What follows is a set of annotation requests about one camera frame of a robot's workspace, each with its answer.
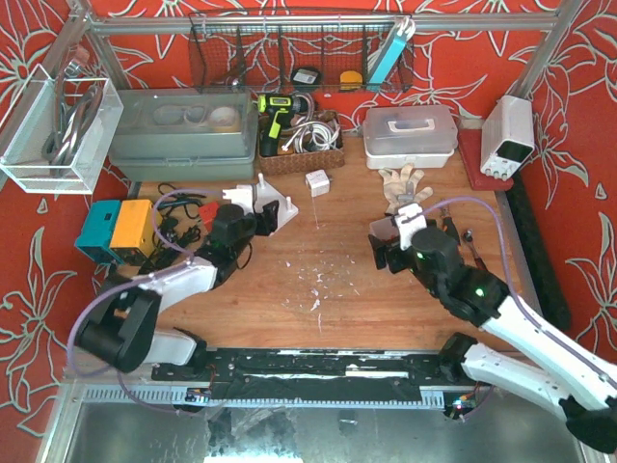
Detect black wire wall basket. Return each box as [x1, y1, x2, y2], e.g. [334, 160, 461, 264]
[189, 7, 414, 93]

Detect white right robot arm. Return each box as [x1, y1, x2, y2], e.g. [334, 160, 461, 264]
[368, 227, 616, 454]

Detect grey plastic toolbox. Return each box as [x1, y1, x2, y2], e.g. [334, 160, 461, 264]
[108, 89, 258, 182]

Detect white work gloves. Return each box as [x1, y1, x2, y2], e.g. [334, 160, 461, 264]
[378, 163, 434, 215]

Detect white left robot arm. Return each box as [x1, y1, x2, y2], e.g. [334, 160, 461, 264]
[67, 200, 280, 373]

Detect red mat under supply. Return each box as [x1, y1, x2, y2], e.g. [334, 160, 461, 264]
[458, 128, 514, 192]

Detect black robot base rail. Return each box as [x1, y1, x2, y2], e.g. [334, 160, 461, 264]
[151, 348, 475, 405]

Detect clear acrylic wall bin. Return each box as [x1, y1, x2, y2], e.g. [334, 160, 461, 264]
[1, 66, 123, 195]

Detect white coiled cable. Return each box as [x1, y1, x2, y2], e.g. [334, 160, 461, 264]
[293, 123, 341, 153]

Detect red cube power socket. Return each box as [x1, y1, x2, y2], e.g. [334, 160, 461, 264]
[198, 202, 220, 232]

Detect green black cordless drill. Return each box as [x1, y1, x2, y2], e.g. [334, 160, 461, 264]
[257, 94, 312, 157]

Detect teal white book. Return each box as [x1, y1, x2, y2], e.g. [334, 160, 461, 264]
[366, 16, 416, 92]

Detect clear tray of red parts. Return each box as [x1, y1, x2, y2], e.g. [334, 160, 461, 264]
[369, 216, 400, 244]

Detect white bench power supply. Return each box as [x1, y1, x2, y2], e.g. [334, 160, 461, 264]
[480, 95, 534, 181]

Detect white cube power adapter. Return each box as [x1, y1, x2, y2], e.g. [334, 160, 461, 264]
[305, 170, 331, 198]

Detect white plastic storage box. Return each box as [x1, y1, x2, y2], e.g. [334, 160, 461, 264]
[362, 105, 458, 170]

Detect yellow tape measure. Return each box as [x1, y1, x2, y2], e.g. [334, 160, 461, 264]
[339, 70, 363, 92]

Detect woven wicker basket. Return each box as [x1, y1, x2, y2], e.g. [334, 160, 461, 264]
[255, 110, 345, 176]

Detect yellow teal soldering station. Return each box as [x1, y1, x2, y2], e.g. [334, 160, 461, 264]
[74, 199, 162, 266]

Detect black power cable bundle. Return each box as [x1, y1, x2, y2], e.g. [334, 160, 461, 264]
[108, 182, 208, 286]

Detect white peg base plate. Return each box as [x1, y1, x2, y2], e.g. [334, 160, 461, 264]
[253, 173, 299, 236]

